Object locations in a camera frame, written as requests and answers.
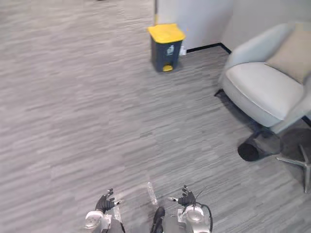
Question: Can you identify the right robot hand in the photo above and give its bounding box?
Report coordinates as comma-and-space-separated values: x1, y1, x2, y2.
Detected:
167, 184, 198, 206

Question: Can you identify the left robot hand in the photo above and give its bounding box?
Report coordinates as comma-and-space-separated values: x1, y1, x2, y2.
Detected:
95, 187, 122, 215

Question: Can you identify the dark robot foot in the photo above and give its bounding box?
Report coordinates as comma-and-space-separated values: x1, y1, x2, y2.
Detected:
149, 206, 166, 233

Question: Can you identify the clear plastic bottle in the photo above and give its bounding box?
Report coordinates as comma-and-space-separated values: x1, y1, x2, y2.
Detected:
147, 182, 158, 206

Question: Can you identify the black mesh waste basket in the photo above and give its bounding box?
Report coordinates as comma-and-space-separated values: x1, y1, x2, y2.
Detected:
237, 132, 284, 163

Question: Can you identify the silver star chair base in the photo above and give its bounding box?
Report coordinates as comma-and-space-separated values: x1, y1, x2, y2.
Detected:
276, 143, 311, 194

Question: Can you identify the light grey armchair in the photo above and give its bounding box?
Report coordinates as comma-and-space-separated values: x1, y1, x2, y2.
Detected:
213, 22, 311, 134

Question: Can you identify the grey bin with yellow lid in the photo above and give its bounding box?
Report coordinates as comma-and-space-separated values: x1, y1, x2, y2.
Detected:
147, 23, 187, 73

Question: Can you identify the beige cushion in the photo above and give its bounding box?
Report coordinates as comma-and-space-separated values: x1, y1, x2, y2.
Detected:
264, 30, 311, 84

